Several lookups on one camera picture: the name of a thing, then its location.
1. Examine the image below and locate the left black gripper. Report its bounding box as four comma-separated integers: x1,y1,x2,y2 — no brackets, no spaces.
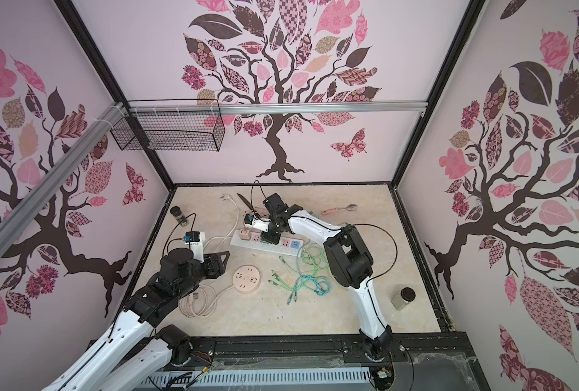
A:
176,252,231,299

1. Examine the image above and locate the pink charger plug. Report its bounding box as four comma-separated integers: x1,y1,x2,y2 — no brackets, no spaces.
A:
239,229,252,241

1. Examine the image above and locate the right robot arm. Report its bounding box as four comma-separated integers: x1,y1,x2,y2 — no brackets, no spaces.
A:
245,193,393,361

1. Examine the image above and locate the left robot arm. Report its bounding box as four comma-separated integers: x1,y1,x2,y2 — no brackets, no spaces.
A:
45,248,230,390

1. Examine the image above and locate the white multicolour power strip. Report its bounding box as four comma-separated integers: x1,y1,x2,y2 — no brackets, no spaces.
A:
230,231,304,257

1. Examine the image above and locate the round pink power strip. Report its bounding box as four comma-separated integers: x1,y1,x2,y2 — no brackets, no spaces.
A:
233,265,261,295

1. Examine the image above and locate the black knife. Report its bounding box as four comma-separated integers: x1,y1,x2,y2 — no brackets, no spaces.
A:
237,193,254,212

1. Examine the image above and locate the black cap spice bottle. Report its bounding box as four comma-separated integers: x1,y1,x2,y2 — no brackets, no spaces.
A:
169,206,188,226

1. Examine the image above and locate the black lid jar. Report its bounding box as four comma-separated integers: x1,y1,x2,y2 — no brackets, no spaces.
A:
391,287,417,311

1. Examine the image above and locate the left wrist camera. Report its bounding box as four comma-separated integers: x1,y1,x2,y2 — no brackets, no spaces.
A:
184,231,206,263

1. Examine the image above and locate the green teal cable tangle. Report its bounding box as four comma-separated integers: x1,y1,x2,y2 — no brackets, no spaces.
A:
268,243,332,306

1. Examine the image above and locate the pink handled spoon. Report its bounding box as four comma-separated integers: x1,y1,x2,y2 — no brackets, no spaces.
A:
321,204,358,215

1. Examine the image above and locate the wire mesh basket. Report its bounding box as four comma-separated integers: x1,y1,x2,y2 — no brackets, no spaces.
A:
110,98,225,152

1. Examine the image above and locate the white vented cable duct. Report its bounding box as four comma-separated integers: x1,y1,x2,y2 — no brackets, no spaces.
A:
136,368,374,390

